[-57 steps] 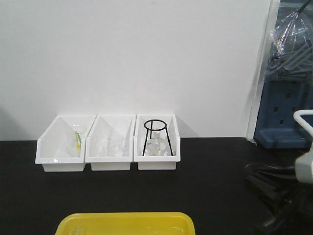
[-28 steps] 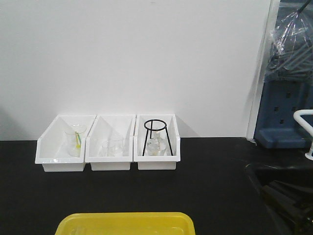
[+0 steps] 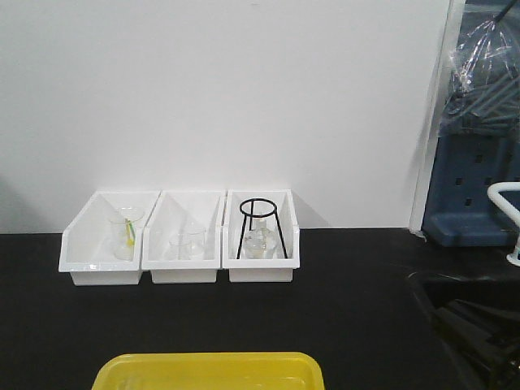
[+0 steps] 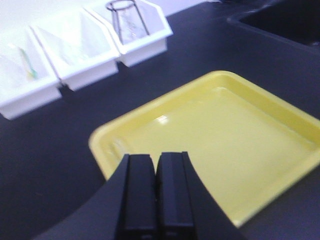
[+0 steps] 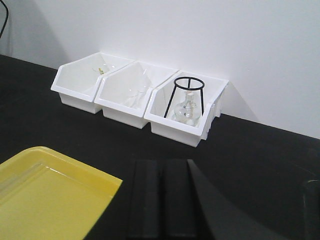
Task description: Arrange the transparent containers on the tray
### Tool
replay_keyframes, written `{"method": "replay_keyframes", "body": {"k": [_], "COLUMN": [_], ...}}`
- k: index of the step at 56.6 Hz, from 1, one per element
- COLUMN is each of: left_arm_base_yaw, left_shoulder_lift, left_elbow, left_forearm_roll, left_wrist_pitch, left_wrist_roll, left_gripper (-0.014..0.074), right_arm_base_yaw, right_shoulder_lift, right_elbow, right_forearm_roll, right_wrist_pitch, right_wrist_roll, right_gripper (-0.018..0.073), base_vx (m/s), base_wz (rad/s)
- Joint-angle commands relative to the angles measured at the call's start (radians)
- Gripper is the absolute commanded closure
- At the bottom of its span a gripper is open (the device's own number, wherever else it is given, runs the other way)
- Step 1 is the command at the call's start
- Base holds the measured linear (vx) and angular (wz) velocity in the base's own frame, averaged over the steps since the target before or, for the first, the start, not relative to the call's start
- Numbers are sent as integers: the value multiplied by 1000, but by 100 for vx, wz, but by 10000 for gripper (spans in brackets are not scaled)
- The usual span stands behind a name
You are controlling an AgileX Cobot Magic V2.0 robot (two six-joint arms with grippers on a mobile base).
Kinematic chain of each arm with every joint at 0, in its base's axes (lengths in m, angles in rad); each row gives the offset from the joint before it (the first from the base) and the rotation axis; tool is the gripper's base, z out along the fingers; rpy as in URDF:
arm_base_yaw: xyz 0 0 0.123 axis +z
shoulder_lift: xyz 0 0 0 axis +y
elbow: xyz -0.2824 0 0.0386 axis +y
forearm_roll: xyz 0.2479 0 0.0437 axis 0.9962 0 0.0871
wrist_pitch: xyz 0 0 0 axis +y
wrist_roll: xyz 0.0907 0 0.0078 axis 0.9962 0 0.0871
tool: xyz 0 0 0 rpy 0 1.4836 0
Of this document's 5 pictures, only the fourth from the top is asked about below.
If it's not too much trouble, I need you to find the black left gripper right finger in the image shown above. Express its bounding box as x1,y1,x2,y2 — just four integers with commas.
156,151,245,240

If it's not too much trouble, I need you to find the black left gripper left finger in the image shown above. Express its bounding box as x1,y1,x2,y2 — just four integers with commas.
36,154,157,240

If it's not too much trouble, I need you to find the yellow plastic tray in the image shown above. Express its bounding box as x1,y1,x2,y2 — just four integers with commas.
88,70,320,227

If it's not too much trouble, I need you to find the white left storage bin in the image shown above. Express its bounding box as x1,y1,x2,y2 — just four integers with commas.
0,28,62,120

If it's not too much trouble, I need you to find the white storage bin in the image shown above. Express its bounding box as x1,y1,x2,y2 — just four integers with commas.
30,9,120,91
84,0,173,67
0,28,62,120

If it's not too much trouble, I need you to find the white middle storage bin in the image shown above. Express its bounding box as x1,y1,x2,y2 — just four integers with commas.
30,9,120,91

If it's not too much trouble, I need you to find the yellow green dropper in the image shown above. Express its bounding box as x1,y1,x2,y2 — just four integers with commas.
18,47,38,79

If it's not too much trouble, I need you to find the clear flask in right bin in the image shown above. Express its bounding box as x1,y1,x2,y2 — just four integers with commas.
118,3,148,45

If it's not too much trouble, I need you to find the white right storage bin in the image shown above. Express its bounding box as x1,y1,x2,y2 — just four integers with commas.
84,0,173,67

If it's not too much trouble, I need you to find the black sink basin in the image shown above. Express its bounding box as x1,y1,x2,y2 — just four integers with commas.
228,0,320,52

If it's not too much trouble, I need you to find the black wire tripod stand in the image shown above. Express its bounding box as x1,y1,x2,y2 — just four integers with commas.
105,0,150,45

